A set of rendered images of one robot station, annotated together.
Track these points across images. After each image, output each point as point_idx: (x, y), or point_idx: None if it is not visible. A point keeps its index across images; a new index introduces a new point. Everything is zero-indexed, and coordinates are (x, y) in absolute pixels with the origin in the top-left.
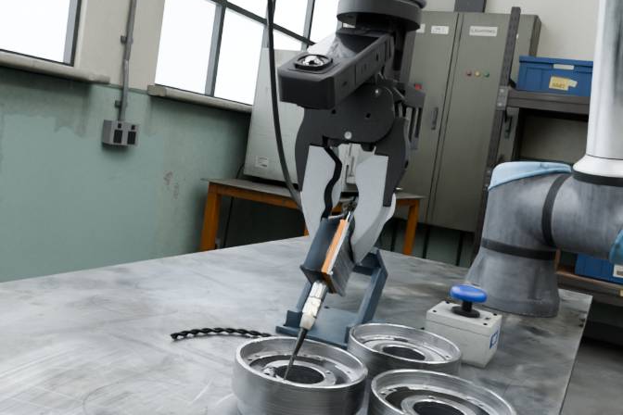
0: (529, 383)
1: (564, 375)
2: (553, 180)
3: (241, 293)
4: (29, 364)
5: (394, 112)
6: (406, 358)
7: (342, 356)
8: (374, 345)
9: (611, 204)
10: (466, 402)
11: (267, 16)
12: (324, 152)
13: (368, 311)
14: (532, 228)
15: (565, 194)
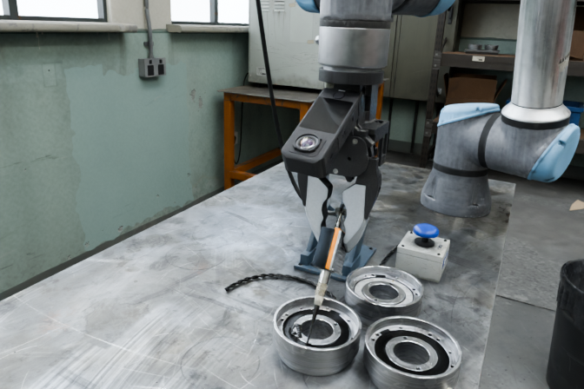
0: (470, 293)
1: (494, 280)
2: (486, 120)
3: (265, 230)
4: (139, 334)
5: (368, 156)
6: (386, 305)
7: (343, 307)
8: (363, 287)
9: (529, 141)
10: (428, 338)
11: (264, 61)
12: (319, 181)
13: (356, 251)
14: (471, 156)
15: (495, 132)
